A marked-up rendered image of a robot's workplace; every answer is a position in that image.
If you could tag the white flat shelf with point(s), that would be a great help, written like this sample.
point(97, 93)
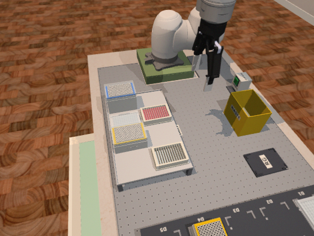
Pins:
point(137, 165)

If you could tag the dark grey square pad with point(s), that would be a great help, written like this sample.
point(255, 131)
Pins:
point(265, 162)

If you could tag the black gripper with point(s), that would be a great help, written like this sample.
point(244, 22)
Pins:
point(208, 38)

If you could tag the yellow tip rack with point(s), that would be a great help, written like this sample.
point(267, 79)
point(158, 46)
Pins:
point(212, 227)

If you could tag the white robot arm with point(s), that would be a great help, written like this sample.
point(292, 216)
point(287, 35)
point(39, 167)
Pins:
point(171, 34)

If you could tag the cream trough reservoir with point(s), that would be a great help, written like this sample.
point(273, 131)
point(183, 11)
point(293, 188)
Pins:
point(169, 155)

